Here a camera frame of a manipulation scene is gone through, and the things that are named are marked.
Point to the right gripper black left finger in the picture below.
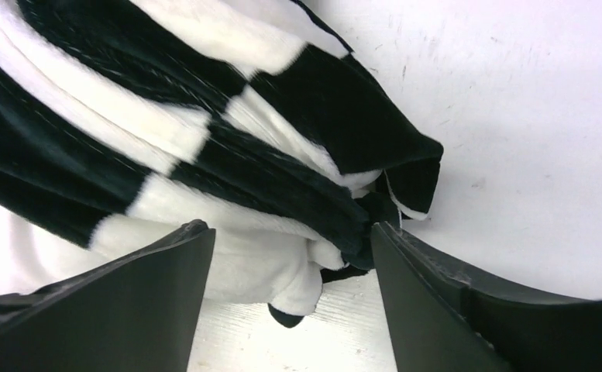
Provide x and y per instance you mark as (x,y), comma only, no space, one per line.
(136,313)

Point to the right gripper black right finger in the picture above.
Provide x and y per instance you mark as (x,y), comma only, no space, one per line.
(444,314)

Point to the black and white checkered pillowcase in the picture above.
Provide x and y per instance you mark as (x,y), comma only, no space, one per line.
(122,120)

